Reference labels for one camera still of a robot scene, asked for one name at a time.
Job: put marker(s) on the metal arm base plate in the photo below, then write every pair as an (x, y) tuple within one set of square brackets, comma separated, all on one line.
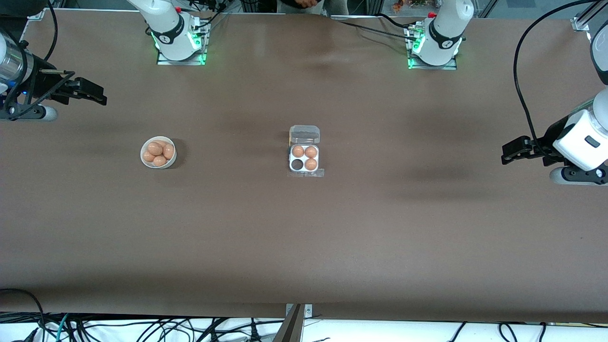
[(166, 61), (449, 67)]

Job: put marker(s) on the clear tape strip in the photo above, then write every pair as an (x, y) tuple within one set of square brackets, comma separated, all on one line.
[(320, 174)]

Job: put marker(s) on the aluminium frame profile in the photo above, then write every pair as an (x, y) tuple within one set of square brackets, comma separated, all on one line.
[(582, 23)]

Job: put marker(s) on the metal bracket plate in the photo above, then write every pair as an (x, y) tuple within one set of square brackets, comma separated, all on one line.
[(308, 311)]

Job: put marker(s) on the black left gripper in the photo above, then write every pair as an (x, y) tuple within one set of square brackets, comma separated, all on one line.
[(544, 148)]

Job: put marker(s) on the person in grey clothing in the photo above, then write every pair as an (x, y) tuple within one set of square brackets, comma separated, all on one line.
[(289, 5)]

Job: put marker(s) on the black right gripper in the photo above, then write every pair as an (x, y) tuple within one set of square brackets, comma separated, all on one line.
[(43, 81)]

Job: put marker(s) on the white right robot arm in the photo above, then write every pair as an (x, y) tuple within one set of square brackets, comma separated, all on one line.
[(171, 28)]

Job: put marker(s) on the clear plastic egg box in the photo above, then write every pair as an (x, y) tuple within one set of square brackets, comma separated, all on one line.
[(304, 134)]

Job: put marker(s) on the white round bowl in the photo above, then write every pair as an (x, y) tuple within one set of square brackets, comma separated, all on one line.
[(146, 164)]

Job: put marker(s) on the metal corner bracket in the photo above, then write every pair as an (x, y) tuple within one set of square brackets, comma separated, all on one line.
[(38, 14)]

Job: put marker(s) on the dark metal bar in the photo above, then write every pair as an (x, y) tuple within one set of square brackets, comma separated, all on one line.
[(290, 330)]

